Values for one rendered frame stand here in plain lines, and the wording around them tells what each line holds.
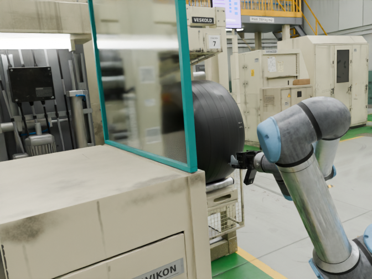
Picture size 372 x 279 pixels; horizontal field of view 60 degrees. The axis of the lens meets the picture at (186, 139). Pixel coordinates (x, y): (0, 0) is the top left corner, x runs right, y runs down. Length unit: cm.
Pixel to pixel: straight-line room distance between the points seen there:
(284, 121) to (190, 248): 40
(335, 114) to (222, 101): 80
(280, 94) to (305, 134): 536
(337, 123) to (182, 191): 46
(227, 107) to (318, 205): 76
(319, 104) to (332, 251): 50
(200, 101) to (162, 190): 94
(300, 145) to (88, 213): 56
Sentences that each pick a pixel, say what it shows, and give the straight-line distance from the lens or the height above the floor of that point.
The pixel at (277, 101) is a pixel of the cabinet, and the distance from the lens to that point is 628.
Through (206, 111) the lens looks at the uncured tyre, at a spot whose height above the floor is 132.
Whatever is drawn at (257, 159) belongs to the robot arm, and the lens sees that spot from 144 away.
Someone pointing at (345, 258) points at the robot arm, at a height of 86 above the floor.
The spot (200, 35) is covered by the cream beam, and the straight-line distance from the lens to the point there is 206.
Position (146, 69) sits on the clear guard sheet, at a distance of 81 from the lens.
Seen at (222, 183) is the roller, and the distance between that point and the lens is 177.
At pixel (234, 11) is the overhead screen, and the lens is 604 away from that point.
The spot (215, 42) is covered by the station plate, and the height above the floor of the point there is 169.
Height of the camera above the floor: 146
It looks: 10 degrees down
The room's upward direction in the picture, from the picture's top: 4 degrees counter-clockwise
